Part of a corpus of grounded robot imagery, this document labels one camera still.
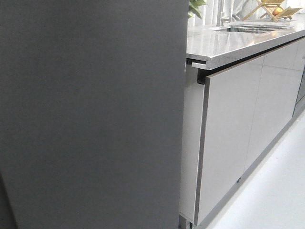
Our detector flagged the grey kitchen counter cabinet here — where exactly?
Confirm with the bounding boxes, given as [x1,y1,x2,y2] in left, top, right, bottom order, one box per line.
[179,14,305,229]

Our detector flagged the wooden dish rack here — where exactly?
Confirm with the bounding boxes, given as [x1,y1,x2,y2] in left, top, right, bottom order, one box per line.
[242,0,305,22]

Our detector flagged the dark grey fridge door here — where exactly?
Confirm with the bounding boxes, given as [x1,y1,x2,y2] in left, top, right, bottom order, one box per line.
[0,0,188,229]

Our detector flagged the chrome sink faucet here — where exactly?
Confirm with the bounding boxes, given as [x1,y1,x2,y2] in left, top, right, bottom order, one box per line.
[216,0,231,27]

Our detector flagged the orange red fruit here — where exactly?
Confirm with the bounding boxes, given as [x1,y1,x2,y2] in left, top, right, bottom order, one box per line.
[272,8,283,16]

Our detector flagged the green plant leaves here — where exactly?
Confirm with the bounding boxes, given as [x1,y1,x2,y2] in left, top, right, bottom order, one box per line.
[188,0,206,19]

